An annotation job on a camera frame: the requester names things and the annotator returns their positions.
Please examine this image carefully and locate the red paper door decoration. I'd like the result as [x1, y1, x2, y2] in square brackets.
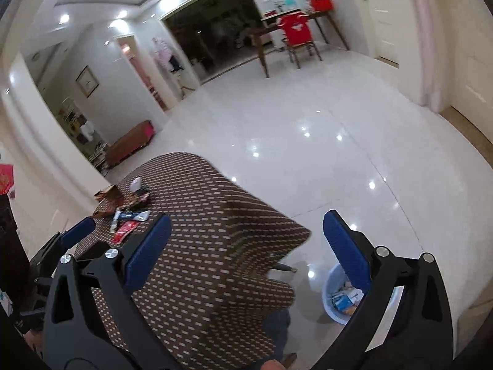
[0, 164, 16, 195]

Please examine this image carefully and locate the pink curtain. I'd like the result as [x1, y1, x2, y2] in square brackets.
[401, 0, 453, 112]

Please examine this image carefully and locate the dark patterned packet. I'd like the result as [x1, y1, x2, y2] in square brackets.
[123, 191, 151, 207]

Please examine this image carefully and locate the dark wooden dining table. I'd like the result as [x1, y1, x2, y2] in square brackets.
[248, 10, 351, 78]

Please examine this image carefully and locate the torn cardboard box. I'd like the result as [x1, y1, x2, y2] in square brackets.
[92, 184, 124, 217]

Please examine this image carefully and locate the sliding glass door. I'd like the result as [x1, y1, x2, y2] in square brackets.
[160, 0, 276, 85]

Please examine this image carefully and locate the white shelf rack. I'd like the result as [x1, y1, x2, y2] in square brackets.
[58, 98, 108, 174]

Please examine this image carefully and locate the pale blue trash bin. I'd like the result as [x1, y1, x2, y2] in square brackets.
[321, 264, 401, 326]

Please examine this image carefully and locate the red upholstered bench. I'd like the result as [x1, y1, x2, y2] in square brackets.
[105, 120, 156, 168]

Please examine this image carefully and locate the chair with red cover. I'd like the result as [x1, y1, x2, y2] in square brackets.
[278, 13, 323, 70]

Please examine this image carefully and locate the person's jeans leg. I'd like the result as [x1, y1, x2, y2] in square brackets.
[264, 308, 293, 360]

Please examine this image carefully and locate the red small packet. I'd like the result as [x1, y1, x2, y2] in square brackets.
[112, 220, 138, 244]

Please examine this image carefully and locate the coat rack with clothes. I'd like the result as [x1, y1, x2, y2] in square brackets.
[152, 36, 197, 99]

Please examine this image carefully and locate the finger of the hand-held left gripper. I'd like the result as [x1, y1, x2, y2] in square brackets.
[29, 217, 97, 278]

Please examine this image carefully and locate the white side cabinet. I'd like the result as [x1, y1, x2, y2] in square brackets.
[262, 6, 286, 52]

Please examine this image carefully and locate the blue white carton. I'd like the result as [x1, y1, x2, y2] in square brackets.
[332, 292, 360, 308]

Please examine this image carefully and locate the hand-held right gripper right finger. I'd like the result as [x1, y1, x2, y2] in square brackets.
[323, 210, 453, 370]

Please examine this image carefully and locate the white panel door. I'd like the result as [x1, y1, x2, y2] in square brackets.
[449, 0, 493, 143]
[362, 0, 401, 66]

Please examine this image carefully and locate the blue small packet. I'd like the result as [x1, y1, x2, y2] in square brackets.
[119, 210, 150, 223]

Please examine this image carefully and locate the small framed picture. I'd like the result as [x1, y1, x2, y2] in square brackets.
[75, 65, 100, 98]

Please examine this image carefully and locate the round table with dotted tablecloth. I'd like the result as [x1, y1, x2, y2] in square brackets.
[73, 152, 312, 370]

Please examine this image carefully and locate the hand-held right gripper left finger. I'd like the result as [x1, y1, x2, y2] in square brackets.
[42, 214, 181, 370]

